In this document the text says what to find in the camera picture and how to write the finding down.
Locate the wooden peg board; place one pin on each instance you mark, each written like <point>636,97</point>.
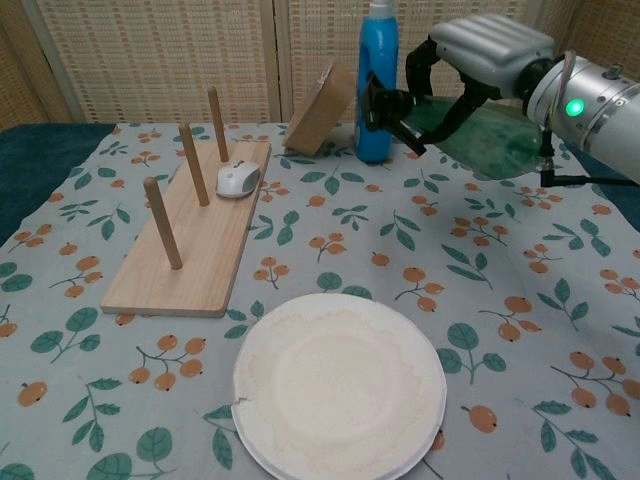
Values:
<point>195,255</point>

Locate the blue pump bottle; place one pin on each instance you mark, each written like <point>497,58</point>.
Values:
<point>377,60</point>

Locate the white computer mouse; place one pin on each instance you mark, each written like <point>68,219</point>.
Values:
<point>237,181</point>

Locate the white paper plate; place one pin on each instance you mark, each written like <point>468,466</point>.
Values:
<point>340,390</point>

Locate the bamboo screen panel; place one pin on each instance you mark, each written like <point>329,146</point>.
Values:
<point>325,30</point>
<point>17,60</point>
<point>160,55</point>

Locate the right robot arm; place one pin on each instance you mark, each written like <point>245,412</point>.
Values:
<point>600,110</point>

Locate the green glass bottle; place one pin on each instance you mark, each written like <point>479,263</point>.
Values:
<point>500,145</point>

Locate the teal table cover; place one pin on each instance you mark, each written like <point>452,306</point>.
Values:
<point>35,160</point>

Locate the floral tablecloth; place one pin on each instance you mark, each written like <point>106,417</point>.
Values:
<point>450,300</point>

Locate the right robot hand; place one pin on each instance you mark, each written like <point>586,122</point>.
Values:
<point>490,50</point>

